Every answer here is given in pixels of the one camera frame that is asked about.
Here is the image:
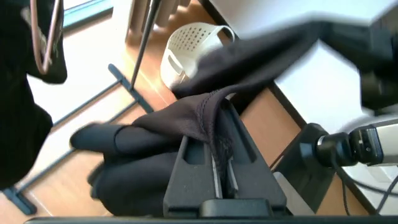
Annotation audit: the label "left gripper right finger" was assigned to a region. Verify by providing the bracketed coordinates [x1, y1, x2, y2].
[228, 104, 287, 218]

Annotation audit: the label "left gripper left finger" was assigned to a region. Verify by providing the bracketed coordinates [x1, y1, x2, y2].
[163, 136, 222, 218]

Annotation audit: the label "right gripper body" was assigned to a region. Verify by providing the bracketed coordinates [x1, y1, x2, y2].
[357, 18, 398, 110]

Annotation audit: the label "black garment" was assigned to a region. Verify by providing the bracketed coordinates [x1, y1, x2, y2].
[70, 21, 324, 217]

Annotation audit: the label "black shorts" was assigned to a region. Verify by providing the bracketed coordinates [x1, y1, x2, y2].
[0, 0, 68, 189]

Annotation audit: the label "white laundry basket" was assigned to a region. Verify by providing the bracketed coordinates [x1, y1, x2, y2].
[160, 21, 236, 91]

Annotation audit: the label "black clothes rack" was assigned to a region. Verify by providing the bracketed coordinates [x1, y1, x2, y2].
[1, 0, 162, 215]

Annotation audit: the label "pink clothes hanger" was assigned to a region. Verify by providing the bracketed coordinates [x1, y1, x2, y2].
[29, 0, 63, 75]

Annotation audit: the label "beige curtain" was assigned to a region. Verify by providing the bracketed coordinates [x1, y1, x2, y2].
[126, 0, 192, 37]

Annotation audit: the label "window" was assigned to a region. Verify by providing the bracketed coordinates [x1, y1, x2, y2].
[62, 0, 114, 32]

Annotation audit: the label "black cable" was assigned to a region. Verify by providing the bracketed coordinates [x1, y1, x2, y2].
[331, 158, 398, 215]

